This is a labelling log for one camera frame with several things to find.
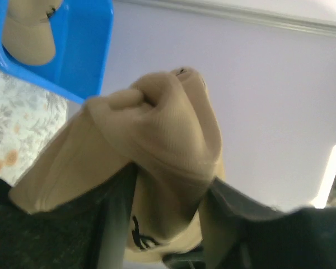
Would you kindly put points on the ceiling light strip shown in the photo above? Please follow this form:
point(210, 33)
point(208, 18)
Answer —
point(322, 196)

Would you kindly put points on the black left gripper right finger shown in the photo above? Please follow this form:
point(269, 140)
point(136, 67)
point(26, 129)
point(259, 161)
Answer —
point(239, 232)

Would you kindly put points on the blue plastic bin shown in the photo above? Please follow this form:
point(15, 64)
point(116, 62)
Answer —
point(82, 35)

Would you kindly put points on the floral patterned table mat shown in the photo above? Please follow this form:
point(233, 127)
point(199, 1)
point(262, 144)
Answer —
point(29, 117)

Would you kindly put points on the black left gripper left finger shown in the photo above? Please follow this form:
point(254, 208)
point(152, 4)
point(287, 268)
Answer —
point(89, 232)

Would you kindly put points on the beige sport baseball cap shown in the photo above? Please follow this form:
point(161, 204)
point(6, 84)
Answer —
point(163, 123)

